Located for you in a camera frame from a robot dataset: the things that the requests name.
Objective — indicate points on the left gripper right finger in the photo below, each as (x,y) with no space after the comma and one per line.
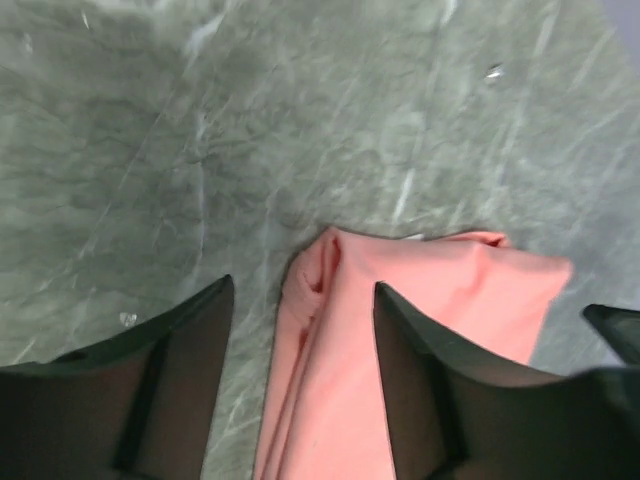
(458,411)

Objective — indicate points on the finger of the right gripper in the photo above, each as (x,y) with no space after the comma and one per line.
(618,327)

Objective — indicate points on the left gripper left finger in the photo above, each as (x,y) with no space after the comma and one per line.
(138,405)

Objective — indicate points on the pink t shirt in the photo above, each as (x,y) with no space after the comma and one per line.
(348,323)

